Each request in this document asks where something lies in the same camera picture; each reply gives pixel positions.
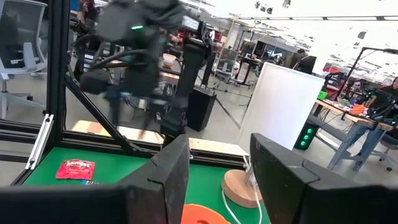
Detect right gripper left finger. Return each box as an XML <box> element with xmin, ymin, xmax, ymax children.
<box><xmin>118</xmin><ymin>134</ymin><xmax>191</xmax><ymax>224</ymax></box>

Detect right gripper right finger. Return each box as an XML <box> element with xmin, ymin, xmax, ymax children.
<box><xmin>249</xmin><ymin>133</ymin><xmax>363</xmax><ymax>224</ymax></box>

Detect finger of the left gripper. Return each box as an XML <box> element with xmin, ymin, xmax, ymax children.
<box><xmin>108</xmin><ymin>90</ymin><xmax>122</xmax><ymax>126</ymax></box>
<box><xmin>144</xmin><ymin>100</ymin><xmax>158</xmax><ymax>132</ymax></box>

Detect orange pumpkin face bucket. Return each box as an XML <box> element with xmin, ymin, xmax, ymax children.
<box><xmin>181</xmin><ymin>203</ymin><xmax>233</xmax><ymax>224</ymax></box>

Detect red Skittles candy pack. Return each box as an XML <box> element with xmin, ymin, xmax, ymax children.
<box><xmin>55</xmin><ymin>159</ymin><xmax>96</xmax><ymax>182</ymax></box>

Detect white orange bowl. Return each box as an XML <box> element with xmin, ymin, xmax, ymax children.
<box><xmin>162</xmin><ymin>52</ymin><xmax>177</xmax><ymax>68</ymax></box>

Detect black tower green lights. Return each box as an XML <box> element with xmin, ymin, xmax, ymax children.
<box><xmin>294</xmin><ymin>122</ymin><xmax>315</xmax><ymax>151</ymax></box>

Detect black floor box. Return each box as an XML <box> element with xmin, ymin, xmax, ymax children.
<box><xmin>185</xmin><ymin>85</ymin><xmax>218</xmax><ymax>133</ymax></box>

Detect green table mat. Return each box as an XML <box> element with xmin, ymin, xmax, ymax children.
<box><xmin>22</xmin><ymin>146</ymin><xmax>271</xmax><ymax>224</ymax></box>

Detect white shade wooden base lamp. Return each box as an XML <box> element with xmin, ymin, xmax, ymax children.
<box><xmin>221</xmin><ymin>62</ymin><xmax>326</xmax><ymax>209</ymax></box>

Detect person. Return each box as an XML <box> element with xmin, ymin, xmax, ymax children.
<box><xmin>384</xmin><ymin>76</ymin><xmax>398</xmax><ymax>108</ymax></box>
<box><xmin>76</xmin><ymin>0</ymin><xmax>100</xmax><ymax>30</ymax></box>

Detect wooden desk grey legs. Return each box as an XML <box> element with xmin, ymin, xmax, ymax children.
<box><xmin>310</xmin><ymin>98</ymin><xmax>396</xmax><ymax>172</ymax></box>

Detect grey office chair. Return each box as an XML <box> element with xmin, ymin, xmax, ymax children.
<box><xmin>0</xmin><ymin>0</ymin><xmax>49</xmax><ymax>119</ymax></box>

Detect white lamp cable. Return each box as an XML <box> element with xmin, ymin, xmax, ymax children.
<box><xmin>221</xmin><ymin>154</ymin><xmax>264</xmax><ymax>224</ymax></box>

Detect black aluminium table frame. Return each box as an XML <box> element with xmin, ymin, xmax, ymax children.
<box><xmin>0</xmin><ymin>0</ymin><xmax>249</xmax><ymax>187</ymax></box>

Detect silver frame bracket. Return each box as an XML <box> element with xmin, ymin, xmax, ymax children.
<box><xmin>25</xmin><ymin>113</ymin><xmax>55</xmax><ymax>171</ymax></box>

